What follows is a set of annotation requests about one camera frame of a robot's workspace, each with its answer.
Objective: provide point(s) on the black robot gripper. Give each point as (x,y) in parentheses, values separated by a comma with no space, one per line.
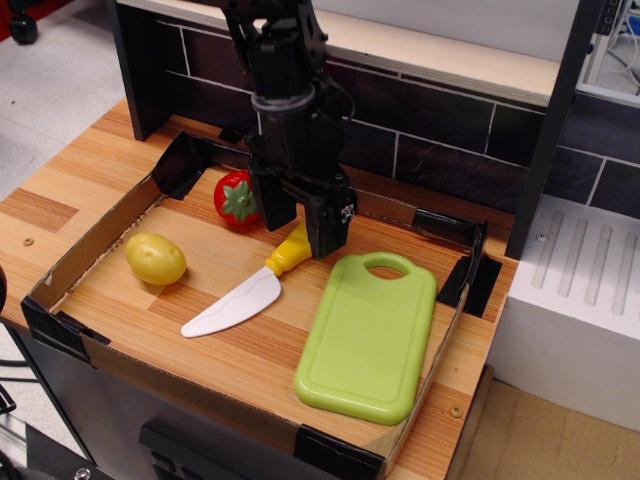
(294,159)

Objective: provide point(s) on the yellow white toy knife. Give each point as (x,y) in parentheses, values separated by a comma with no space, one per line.
(256,293)

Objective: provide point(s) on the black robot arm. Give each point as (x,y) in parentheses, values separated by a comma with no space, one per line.
(282,49)

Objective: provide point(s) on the green plastic cutting board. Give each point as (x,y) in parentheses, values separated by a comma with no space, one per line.
(365,351)

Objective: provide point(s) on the cardboard fence with black tape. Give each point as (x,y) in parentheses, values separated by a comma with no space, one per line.
(110,349)

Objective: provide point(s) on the red toy tomato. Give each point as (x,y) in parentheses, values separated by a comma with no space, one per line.
(234,199)

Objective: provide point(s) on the yellow toy potato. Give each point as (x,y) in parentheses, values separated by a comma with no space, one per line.
(155,259)

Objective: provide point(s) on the wooden shelf with black posts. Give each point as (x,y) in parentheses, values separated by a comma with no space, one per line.
(427,114)

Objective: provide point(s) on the black oven control panel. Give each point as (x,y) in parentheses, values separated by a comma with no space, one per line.
(206,452)

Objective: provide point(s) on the white toy sink drainboard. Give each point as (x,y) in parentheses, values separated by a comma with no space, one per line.
(569,331)

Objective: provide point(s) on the black caster wheel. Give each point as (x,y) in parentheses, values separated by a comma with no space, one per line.
(23,28)

